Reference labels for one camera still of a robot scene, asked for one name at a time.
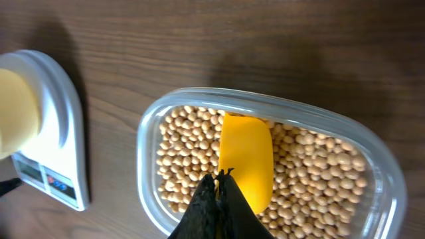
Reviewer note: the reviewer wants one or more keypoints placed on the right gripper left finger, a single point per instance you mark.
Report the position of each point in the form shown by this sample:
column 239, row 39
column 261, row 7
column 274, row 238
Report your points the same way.
column 201, row 216

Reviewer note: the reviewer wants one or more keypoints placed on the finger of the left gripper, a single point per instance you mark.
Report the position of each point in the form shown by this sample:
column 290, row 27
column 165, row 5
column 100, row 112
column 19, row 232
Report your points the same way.
column 9, row 185

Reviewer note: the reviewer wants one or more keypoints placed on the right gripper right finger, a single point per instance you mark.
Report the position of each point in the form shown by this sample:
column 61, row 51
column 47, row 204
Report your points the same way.
column 237, row 220

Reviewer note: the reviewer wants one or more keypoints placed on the yellow measuring scoop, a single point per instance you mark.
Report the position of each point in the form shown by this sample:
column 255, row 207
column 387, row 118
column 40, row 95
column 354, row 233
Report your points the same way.
column 246, row 148

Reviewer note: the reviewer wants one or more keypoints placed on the white digital kitchen scale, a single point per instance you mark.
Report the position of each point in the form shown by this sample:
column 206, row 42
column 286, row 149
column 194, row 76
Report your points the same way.
column 54, row 161

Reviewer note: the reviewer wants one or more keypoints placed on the yellow bowl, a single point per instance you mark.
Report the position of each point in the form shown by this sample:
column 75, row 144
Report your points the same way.
column 20, row 113

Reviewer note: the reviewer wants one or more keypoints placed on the soybeans pile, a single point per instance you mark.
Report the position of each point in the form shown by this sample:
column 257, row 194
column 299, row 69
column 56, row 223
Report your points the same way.
column 318, row 179

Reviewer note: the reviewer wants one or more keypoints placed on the clear plastic container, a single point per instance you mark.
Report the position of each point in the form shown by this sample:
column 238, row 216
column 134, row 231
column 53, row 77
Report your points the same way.
column 381, row 211

